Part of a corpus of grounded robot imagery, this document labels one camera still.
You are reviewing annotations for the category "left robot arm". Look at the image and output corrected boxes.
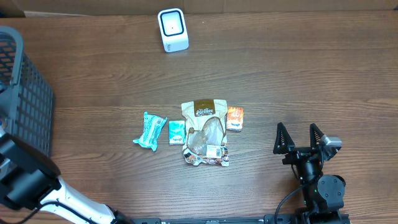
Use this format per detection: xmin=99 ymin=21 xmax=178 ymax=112
xmin=1 ymin=129 xmax=132 ymax=223

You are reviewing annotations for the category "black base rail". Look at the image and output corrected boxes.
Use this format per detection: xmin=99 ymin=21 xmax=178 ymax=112
xmin=130 ymin=213 xmax=351 ymax=224

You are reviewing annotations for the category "teal tissue pack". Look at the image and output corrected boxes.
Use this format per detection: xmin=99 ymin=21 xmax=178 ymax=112
xmin=169 ymin=121 xmax=186 ymax=145

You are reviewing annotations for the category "teal snack bar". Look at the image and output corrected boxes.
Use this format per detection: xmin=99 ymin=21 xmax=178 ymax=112
xmin=133 ymin=111 xmax=168 ymax=152

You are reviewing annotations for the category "white barcode scanner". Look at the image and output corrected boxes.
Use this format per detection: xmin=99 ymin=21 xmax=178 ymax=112
xmin=157 ymin=8 xmax=189 ymax=53

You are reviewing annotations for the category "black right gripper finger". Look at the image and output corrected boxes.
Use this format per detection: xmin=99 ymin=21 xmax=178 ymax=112
xmin=273 ymin=122 xmax=295 ymax=154
xmin=310 ymin=123 xmax=324 ymax=148

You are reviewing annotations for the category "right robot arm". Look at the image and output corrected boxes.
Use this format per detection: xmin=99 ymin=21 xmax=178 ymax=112
xmin=273 ymin=123 xmax=350 ymax=223

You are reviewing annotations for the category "brown snack pouch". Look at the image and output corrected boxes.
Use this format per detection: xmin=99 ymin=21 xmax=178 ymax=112
xmin=181 ymin=99 xmax=229 ymax=167

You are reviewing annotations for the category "orange tissue pack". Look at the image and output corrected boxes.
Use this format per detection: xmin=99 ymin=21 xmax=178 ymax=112
xmin=226 ymin=106 xmax=244 ymax=132

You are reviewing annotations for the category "grey plastic basket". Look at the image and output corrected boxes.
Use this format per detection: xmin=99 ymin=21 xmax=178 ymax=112
xmin=1 ymin=26 xmax=55 ymax=156

